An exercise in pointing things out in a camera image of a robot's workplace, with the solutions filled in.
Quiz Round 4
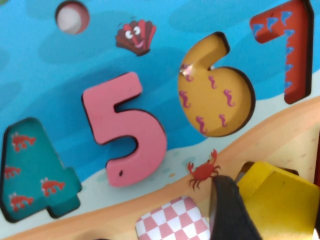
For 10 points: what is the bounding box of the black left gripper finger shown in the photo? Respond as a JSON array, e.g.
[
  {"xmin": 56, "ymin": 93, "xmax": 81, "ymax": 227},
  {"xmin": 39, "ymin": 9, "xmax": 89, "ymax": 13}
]
[{"xmin": 209, "ymin": 174, "xmax": 262, "ymax": 240}]

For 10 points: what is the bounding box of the yellow pentagon piece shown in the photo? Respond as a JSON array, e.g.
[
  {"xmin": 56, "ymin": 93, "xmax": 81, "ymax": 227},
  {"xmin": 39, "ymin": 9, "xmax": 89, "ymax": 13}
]
[{"xmin": 235, "ymin": 160, "xmax": 320, "ymax": 240}]

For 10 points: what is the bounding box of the pink number five piece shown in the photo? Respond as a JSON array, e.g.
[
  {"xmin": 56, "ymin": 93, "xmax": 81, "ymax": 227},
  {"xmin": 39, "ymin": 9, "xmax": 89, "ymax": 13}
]
[{"xmin": 80, "ymin": 71, "xmax": 168, "ymax": 188}]

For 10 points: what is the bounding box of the blue wooden number puzzle board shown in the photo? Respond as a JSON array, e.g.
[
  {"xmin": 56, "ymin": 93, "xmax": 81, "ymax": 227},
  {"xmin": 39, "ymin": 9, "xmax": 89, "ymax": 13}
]
[{"xmin": 0, "ymin": 0, "xmax": 320, "ymax": 240}]

